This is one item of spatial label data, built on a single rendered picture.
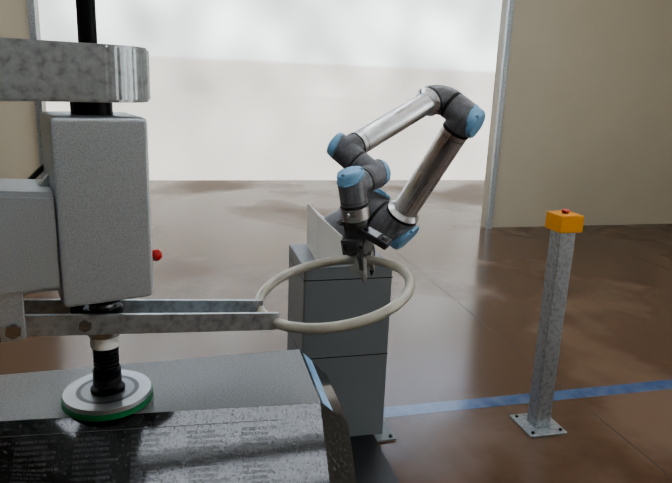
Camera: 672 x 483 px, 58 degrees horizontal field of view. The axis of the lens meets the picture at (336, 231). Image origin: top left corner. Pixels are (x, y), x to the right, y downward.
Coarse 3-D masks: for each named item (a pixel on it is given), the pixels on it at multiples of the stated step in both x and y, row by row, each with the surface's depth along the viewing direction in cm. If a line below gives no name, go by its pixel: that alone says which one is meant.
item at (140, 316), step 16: (32, 304) 144; (48, 304) 146; (128, 304) 156; (144, 304) 158; (160, 304) 160; (176, 304) 163; (192, 304) 165; (208, 304) 168; (224, 304) 170; (240, 304) 173; (256, 304) 175; (32, 320) 135; (48, 320) 136; (64, 320) 138; (80, 320) 140; (96, 320) 142; (112, 320) 144; (128, 320) 146; (144, 320) 148; (160, 320) 150; (176, 320) 152; (192, 320) 154; (208, 320) 157; (224, 320) 159; (240, 320) 161; (256, 320) 164; (272, 320) 166; (16, 336) 130
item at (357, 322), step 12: (300, 264) 201; (312, 264) 202; (324, 264) 202; (336, 264) 203; (372, 264) 199; (384, 264) 194; (396, 264) 190; (276, 276) 195; (288, 276) 197; (408, 276) 180; (264, 288) 187; (408, 288) 173; (396, 300) 167; (408, 300) 170; (372, 312) 162; (384, 312) 163; (276, 324) 165; (288, 324) 163; (300, 324) 162; (312, 324) 161; (324, 324) 160; (336, 324) 159; (348, 324) 159; (360, 324) 160
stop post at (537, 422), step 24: (552, 216) 273; (576, 216) 269; (552, 240) 277; (552, 264) 277; (552, 288) 278; (552, 312) 280; (552, 336) 284; (552, 360) 287; (552, 384) 290; (528, 408) 300; (528, 432) 291; (552, 432) 292
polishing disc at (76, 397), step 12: (132, 372) 162; (72, 384) 155; (84, 384) 155; (132, 384) 156; (144, 384) 156; (72, 396) 149; (84, 396) 149; (120, 396) 150; (132, 396) 150; (144, 396) 150; (72, 408) 144; (84, 408) 144; (96, 408) 144; (108, 408) 144; (120, 408) 145
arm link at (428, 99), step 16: (416, 96) 229; (432, 96) 230; (448, 96) 232; (400, 112) 219; (416, 112) 224; (432, 112) 233; (368, 128) 210; (384, 128) 213; (400, 128) 219; (336, 144) 202; (352, 144) 202; (368, 144) 208; (336, 160) 204; (352, 160) 200
